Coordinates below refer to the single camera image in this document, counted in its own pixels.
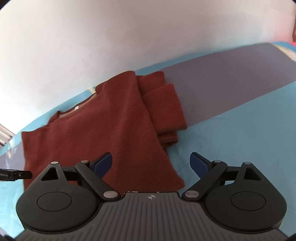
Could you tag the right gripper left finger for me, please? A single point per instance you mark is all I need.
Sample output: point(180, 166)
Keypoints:
point(93, 172)

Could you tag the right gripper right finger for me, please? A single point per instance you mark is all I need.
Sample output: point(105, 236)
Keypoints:
point(208, 172)

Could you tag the dark red knit sweater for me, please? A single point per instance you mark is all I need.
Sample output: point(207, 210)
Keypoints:
point(133, 117)

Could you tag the pink patterned curtain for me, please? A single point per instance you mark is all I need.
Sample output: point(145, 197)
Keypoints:
point(5, 135)

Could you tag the blue grey patterned bedsheet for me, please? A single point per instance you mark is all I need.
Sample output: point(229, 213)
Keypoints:
point(239, 107)

